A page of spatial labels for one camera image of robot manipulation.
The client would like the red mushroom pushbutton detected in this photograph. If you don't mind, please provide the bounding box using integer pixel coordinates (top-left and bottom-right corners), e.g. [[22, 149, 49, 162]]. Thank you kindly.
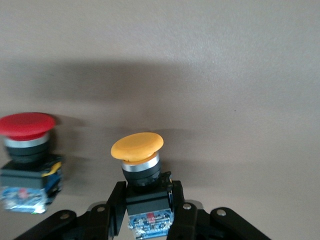
[[0, 112, 63, 215]]

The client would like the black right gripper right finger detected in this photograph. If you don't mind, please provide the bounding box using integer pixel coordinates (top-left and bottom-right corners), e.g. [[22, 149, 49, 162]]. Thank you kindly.
[[167, 180, 272, 240]]

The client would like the yellow mushroom pushbutton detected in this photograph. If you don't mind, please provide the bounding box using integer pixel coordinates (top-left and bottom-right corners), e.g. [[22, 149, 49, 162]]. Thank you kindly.
[[110, 132, 176, 238]]

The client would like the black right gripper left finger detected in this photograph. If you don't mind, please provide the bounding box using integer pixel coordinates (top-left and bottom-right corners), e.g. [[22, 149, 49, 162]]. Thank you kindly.
[[14, 181, 127, 240]]

